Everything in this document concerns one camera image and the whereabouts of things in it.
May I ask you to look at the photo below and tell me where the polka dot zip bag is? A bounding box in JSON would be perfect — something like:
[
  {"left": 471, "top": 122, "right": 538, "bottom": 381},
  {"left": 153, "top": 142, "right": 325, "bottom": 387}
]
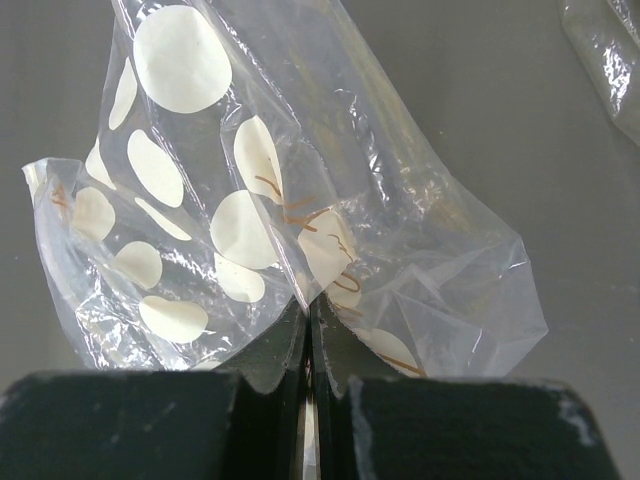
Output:
[{"left": 23, "top": 1, "right": 548, "bottom": 377}]

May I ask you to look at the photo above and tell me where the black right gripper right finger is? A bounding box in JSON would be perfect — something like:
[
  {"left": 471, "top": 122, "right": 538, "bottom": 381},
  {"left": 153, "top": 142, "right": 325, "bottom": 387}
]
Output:
[{"left": 309, "top": 296, "right": 619, "bottom": 479}]

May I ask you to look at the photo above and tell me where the red slider zip bag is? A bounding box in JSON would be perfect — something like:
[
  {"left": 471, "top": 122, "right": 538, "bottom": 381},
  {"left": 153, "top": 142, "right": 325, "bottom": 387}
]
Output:
[{"left": 558, "top": 0, "right": 639, "bottom": 143}]

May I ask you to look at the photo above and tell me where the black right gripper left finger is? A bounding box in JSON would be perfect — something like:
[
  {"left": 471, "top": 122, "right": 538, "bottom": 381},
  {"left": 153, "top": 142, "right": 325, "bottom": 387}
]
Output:
[{"left": 1, "top": 302, "right": 307, "bottom": 479}]

